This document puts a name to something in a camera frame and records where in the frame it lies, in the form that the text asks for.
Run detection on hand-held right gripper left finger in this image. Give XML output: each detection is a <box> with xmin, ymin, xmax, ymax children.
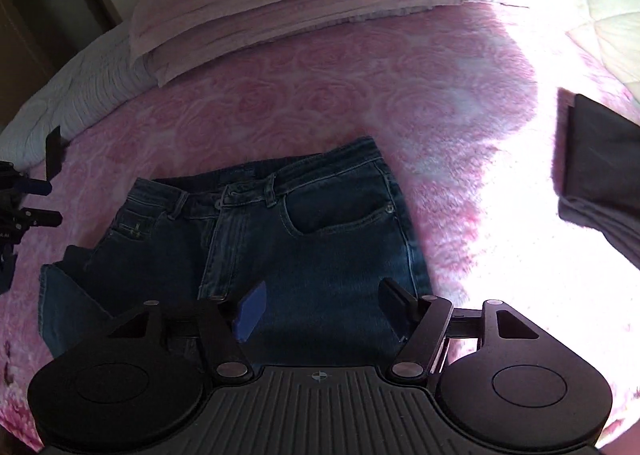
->
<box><xmin>107</xmin><ymin>280</ymin><xmax>270</xmax><ymax>384</ymax></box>

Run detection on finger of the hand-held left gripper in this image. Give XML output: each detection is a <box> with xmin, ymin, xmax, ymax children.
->
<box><xmin>0</xmin><ymin>162</ymin><xmax>53</xmax><ymax>196</ymax></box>
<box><xmin>0</xmin><ymin>208</ymin><xmax>63</xmax><ymax>232</ymax></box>

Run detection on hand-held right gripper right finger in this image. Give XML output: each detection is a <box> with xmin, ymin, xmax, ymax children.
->
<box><xmin>377</xmin><ymin>277</ymin><xmax>539</xmax><ymax>381</ymax></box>

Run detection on blue denim jeans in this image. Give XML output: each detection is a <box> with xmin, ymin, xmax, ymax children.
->
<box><xmin>39</xmin><ymin>135</ymin><xmax>434</xmax><ymax>361</ymax></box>

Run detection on black rectangular object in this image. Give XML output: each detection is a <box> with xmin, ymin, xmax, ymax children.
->
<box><xmin>45</xmin><ymin>125</ymin><xmax>64</xmax><ymax>181</ymax></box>

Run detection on pink floral fleece blanket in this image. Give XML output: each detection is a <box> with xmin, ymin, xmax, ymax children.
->
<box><xmin>0</xmin><ymin>0</ymin><xmax>640</xmax><ymax>455</ymax></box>

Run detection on dark folded cloth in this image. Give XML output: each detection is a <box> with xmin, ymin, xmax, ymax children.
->
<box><xmin>552</xmin><ymin>88</ymin><xmax>640</xmax><ymax>261</ymax></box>

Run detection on pink pillow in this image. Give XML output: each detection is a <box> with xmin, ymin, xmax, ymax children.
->
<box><xmin>129</xmin><ymin>0</ymin><xmax>469</xmax><ymax>88</ymax></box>

